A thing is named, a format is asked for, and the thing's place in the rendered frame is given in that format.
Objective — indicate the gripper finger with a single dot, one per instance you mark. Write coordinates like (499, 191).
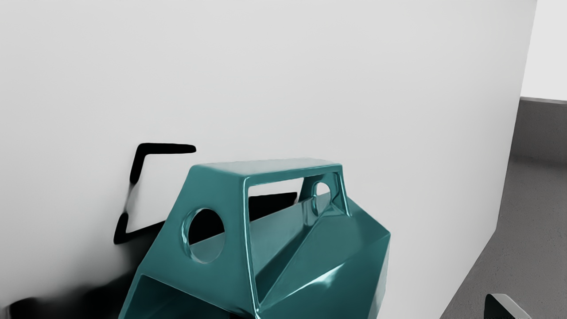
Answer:
(500, 309)

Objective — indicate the teal faceted mug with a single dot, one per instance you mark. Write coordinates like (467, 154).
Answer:
(319, 257)

